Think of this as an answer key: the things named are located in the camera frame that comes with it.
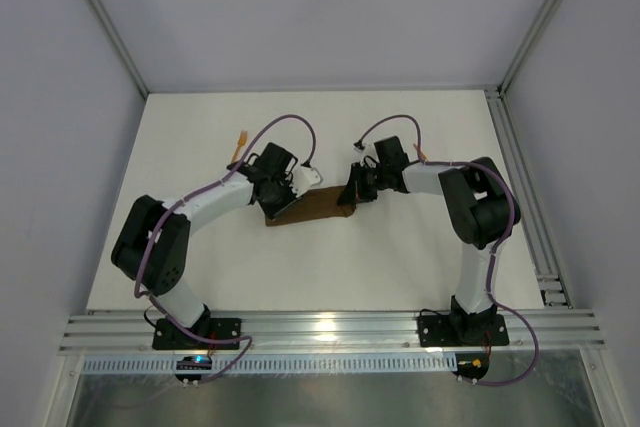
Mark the brown cloth napkin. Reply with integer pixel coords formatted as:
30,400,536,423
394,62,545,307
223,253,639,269
265,186,356,227

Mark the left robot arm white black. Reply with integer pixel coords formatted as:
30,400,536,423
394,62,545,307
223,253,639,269
111,142,309,341

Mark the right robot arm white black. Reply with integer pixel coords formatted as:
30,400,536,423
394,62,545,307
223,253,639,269
337,137,520,348

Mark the orange plastic fork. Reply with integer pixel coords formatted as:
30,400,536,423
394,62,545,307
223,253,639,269
231,130,249,163

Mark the orange plastic knife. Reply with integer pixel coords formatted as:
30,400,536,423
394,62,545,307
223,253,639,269
413,143,429,162

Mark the left small controller board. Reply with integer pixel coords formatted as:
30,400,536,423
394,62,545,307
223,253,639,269
174,354,212,387

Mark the small controller board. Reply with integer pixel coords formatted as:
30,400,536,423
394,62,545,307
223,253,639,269
174,354,212,387
453,353,490,385

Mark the right small controller board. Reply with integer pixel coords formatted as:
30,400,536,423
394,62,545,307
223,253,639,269
453,353,490,385

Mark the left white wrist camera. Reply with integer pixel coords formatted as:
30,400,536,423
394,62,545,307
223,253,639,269
292,166,323,197

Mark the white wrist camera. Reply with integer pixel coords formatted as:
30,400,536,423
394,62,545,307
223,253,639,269
354,141,377,162
292,166,323,197

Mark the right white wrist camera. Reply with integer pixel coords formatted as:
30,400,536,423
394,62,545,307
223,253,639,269
354,141,377,162

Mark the aluminium front rail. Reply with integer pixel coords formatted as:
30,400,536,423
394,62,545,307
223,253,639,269
59,309,605,354

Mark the aluminium rail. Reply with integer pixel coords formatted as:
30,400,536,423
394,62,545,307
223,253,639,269
485,86,573,309
59,309,605,354

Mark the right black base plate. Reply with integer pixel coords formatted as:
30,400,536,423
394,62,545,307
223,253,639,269
416,309,510,347

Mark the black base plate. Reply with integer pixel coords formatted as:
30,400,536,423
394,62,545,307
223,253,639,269
416,309,510,347
152,317,242,351

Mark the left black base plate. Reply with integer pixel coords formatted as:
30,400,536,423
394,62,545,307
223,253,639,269
152,317,242,351

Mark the slotted grey cable duct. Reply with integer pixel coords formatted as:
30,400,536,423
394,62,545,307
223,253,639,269
81,351,456,375

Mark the aluminium right side rail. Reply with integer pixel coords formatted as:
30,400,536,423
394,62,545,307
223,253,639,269
485,86,573,309

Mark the left aluminium corner post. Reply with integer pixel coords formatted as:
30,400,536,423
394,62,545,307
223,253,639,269
84,0,150,100

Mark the aluminium corner post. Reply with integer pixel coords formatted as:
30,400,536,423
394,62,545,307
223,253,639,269
84,0,150,100
497,0,563,96

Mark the right aluminium corner post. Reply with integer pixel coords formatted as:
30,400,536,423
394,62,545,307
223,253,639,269
497,0,563,96

